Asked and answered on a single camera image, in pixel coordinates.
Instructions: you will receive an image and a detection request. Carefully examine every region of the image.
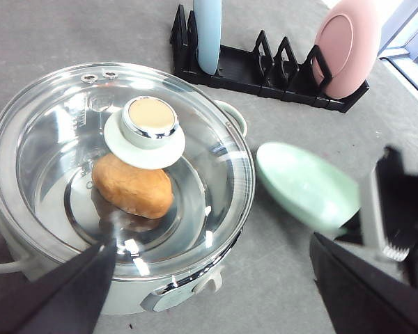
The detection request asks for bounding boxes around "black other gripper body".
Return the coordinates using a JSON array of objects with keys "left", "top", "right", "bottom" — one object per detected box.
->
[{"left": 362, "top": 145, "right": 418, "bottom": 285}]

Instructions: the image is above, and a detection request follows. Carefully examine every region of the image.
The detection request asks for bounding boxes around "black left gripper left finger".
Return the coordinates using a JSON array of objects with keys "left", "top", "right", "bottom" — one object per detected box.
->
[{"left": 0, "top": 237, "right": 117, "bottom": 334}]

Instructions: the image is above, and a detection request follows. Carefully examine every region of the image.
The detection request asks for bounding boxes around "brown potato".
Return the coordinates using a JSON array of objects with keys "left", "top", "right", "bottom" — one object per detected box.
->
[{"left": 92, "top": 153, "right": 174, "bottom": 219}]

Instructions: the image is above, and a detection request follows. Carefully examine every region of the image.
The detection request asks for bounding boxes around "green electric steamer pot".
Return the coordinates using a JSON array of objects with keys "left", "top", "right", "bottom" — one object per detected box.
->
[{"left": 0, "top": 63, "right": 255, "bottom": 314}]

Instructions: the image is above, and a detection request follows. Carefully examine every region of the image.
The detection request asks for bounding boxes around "glass steamer lid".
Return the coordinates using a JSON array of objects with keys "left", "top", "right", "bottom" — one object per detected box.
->
[{"left": 0, "top": 63, "right": 256, "bottom": 280}]

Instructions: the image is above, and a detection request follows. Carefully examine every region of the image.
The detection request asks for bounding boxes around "metal frame furniture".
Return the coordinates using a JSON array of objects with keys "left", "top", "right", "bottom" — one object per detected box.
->
[{"left": 378, "top": 0, "right": 418, "bottom": 93}]

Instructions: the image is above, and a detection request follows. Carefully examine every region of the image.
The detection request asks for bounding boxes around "blue plate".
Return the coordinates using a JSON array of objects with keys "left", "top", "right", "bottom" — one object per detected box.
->
[{"left": 193, "top": 0, "right": 222, "bottom": 75}]

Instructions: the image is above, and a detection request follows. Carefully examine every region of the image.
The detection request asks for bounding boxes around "pink plate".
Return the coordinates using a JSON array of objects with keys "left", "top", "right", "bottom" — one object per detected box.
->
[{"left": 313, "top": 0, "right": 382, "bottom": 99}]

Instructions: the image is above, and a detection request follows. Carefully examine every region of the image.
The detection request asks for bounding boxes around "black plate rack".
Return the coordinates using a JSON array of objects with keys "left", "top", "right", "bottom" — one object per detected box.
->
[{"left": 170, "top": 5, "right": 370, "bottom": 112}]

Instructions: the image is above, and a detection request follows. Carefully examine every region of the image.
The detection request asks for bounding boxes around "green plate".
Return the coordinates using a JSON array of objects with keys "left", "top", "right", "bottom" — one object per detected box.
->
[{"left": 256, "top": 142, "right": 360, "bottom": 237}]

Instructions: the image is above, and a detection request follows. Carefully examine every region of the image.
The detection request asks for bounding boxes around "white power cable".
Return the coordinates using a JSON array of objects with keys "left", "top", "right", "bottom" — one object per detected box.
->
[{"left": 0, "top": 260, "right": 21, "bottom": 273}]

